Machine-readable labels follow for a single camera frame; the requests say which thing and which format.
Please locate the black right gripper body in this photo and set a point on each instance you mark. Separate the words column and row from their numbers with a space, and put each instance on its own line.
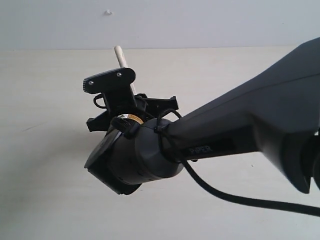
column 125, row 104

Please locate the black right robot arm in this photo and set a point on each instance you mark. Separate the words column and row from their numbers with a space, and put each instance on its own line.
column 277, row 113

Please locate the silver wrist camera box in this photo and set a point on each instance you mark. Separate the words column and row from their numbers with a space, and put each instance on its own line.
column 116, row 80

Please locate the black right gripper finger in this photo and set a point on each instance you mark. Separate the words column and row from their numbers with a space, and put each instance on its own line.
column 155, row 106
column 100, row 123

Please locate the white wooden paint brush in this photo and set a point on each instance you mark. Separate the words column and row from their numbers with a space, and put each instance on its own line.
column 120, row 56

